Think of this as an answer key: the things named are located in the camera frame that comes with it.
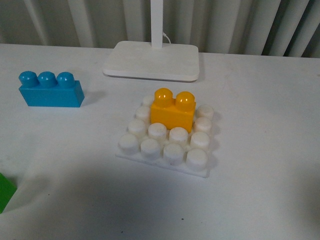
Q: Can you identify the yellow two-stud block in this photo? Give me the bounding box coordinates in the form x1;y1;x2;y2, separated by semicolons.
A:
150;88;196;133

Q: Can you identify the blue three-stud block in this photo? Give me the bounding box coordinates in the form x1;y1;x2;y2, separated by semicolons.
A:
18;71;85;108

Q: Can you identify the green block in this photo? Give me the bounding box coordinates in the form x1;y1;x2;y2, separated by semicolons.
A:
0;173;17;213

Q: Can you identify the white desk lamp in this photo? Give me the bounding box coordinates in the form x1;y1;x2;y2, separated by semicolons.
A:
103;0;200;82

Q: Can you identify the grey pleated curtain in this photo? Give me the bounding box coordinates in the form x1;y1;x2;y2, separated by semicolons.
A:
0;0;320;58

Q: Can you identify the white studded base plate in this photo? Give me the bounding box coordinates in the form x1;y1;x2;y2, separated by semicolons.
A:
115;95;214;178

